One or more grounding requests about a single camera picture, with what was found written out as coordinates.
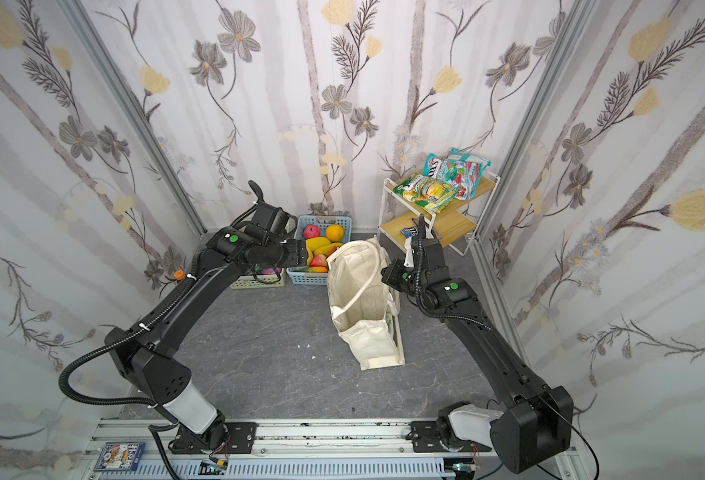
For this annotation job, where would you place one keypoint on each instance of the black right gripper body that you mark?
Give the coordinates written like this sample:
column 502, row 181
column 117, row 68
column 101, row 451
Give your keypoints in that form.
column 395, row 279

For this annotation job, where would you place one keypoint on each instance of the green white snack bag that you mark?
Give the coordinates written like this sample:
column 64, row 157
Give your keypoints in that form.
column 431, row 166

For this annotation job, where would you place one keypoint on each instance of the blue plastic basket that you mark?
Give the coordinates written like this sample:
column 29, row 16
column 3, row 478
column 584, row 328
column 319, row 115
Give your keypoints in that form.
column 317, row 276

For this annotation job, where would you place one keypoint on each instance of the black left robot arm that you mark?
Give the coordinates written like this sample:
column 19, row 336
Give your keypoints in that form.
column 144, row 353

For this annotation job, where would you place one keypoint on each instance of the orange fruit toy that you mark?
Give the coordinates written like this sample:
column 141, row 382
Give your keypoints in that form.
column 335, row 233

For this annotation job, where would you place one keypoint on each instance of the green plastic basket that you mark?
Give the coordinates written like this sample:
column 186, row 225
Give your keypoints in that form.
column 270, row 278

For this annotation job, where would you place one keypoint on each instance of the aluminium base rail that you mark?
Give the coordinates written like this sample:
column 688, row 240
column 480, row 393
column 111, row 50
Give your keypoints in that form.
column 304, row 449

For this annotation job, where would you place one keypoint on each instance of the cream canvas tote bag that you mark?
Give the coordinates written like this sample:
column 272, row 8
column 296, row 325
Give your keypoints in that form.
column 364, row 310

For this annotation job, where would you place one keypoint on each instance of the blue card box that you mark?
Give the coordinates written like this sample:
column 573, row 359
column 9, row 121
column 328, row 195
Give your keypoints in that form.
column 119, row 457

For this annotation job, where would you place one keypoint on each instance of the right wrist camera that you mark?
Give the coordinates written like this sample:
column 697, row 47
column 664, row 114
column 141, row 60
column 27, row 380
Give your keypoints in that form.
column 425, row 252

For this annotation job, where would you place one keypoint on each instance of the blue candy bag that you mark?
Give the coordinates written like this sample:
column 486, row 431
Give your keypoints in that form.
column 409, row 232

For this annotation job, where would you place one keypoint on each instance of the white wire wooden shelf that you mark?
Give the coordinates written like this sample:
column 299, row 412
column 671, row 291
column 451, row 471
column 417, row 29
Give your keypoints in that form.
column 456, row 227

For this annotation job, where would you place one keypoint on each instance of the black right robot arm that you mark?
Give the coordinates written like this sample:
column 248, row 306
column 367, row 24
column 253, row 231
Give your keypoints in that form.
column 535, row 422

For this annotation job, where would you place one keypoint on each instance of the teal pink snack bag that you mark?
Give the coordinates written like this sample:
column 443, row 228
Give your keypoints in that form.
column 463, row 171

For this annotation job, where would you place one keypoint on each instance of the yellow mango toy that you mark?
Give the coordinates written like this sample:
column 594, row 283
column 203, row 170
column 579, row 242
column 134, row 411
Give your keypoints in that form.
column 317, row 243

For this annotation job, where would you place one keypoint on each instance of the green yellow snack bag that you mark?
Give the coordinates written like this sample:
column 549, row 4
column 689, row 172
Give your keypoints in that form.
column 428, row 193

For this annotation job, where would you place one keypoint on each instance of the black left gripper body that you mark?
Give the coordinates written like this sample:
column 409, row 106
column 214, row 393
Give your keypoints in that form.
column 295, row 253

